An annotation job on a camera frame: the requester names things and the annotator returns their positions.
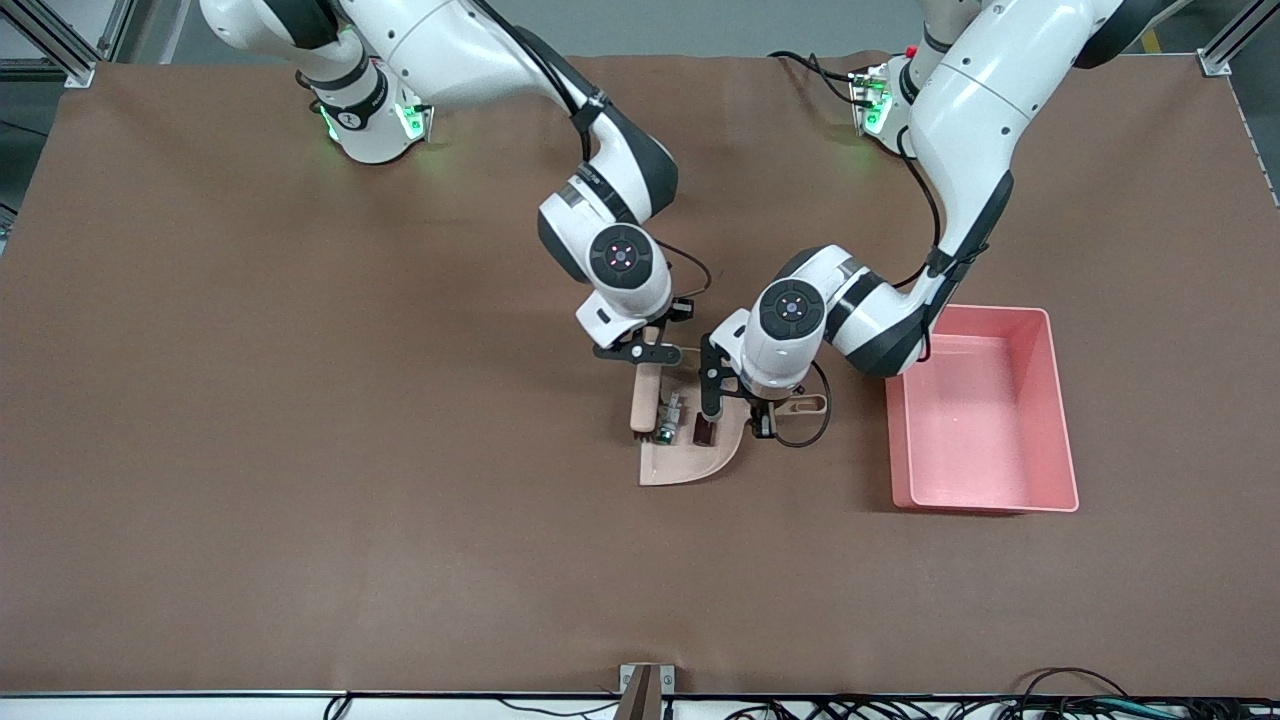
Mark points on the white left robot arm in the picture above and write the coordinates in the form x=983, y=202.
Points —
x=970, y=120

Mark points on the beige plastic dustpan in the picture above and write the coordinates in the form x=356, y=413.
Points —
x=690, y=465

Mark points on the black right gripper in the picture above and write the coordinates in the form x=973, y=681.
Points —
x=679, y=311

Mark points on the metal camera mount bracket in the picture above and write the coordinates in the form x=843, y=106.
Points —
x=647, y=685

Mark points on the small black electronic component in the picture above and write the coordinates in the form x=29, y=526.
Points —
x=702, y=430

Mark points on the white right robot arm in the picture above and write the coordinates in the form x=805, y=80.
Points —
x=450, y=50

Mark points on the large table cover mat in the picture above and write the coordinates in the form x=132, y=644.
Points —
x=400, y=560

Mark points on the white orange electronic component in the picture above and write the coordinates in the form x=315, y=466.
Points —
x=672, y=410

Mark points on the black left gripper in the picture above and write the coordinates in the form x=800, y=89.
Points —
x=763, y=413

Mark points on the pink plastic bin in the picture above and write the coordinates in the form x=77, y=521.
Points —
x=985, y=430

